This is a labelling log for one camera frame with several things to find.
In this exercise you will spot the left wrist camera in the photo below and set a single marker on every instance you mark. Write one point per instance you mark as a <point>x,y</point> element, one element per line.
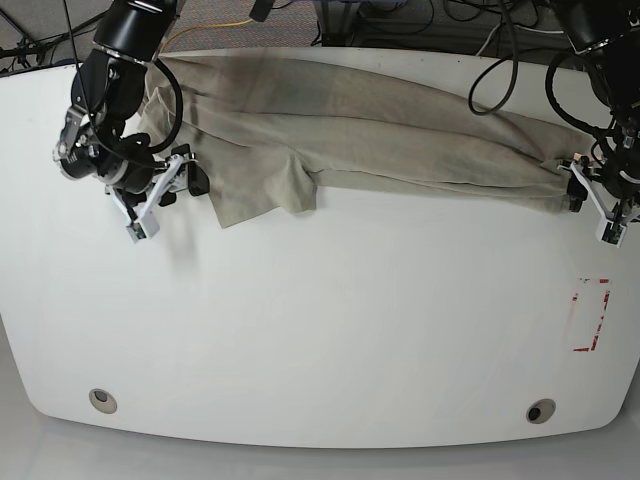
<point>610,232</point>

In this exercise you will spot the beige T-shirt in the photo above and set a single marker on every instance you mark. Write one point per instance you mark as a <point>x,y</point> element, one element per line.
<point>268,132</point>

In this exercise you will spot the red tape rectangle marking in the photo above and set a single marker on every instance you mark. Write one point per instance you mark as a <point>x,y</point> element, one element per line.
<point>587,313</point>

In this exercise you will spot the table cable grommet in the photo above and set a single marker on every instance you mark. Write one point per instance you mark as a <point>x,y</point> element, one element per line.
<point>541,411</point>
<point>103,401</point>

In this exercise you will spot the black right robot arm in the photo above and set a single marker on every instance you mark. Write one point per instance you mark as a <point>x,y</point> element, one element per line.
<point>107,90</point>

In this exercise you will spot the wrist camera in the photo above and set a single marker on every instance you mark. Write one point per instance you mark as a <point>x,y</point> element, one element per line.
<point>610,232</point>
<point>143,228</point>

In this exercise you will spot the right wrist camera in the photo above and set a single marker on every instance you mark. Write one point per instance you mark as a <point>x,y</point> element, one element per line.
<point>143,228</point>

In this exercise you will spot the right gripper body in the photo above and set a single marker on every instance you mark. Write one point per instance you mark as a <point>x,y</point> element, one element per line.
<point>157,184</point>

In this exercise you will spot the left table cable grommet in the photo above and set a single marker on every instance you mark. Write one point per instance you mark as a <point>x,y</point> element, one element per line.
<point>103,401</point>

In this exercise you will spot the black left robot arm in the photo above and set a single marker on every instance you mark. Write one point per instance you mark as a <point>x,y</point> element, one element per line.
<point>603,40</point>

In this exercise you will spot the right table cable grommet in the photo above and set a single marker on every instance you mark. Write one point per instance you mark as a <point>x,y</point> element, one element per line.
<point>541,411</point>

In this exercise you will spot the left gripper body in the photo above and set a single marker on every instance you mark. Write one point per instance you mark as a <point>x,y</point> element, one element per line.
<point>613,192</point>

